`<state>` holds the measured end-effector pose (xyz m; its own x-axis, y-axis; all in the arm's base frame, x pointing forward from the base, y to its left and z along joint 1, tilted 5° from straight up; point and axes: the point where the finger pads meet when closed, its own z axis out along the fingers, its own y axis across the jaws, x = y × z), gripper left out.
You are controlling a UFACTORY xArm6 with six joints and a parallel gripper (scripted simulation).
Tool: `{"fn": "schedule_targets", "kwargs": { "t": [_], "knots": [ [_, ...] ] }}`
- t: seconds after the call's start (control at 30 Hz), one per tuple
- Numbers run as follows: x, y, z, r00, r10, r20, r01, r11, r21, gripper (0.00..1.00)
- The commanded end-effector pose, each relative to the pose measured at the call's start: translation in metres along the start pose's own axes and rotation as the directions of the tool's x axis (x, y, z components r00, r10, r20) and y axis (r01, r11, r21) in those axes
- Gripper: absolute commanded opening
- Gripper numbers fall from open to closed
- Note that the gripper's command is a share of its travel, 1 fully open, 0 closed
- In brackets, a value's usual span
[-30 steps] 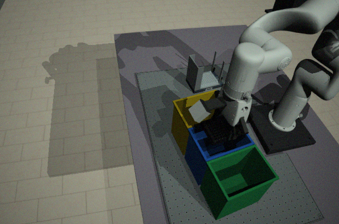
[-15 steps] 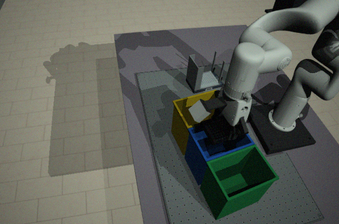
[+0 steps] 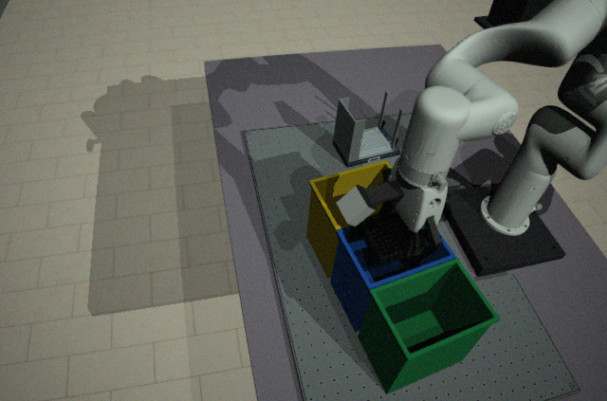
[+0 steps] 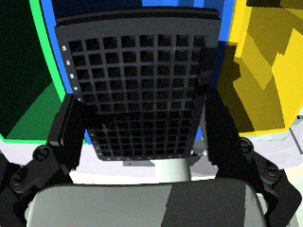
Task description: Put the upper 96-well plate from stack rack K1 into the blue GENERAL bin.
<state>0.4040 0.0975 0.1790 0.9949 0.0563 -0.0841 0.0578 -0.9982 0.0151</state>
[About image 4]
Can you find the blue bin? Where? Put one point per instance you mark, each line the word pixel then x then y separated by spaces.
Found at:
pixel 54 8

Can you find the olive yellow bin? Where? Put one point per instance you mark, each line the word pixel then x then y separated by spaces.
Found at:
pixel 264 91

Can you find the green bin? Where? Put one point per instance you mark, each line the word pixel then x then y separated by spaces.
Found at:
pixel 28 98

